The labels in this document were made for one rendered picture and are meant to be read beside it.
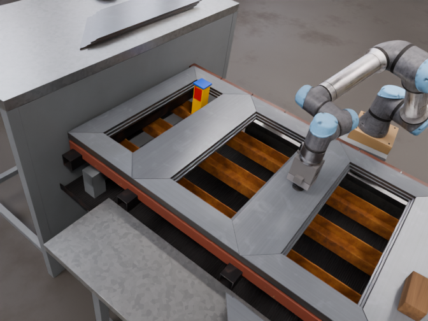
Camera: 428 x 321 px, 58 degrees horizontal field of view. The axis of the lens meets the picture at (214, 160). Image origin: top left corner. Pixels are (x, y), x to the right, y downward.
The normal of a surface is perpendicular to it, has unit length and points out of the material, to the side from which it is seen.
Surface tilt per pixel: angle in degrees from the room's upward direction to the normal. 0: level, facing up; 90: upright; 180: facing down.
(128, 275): 0
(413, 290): 0
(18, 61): 0
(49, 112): 90
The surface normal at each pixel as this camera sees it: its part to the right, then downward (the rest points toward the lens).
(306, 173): -0.61, 0.48
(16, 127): 0.79, 0.49
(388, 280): 0.14, -0.72
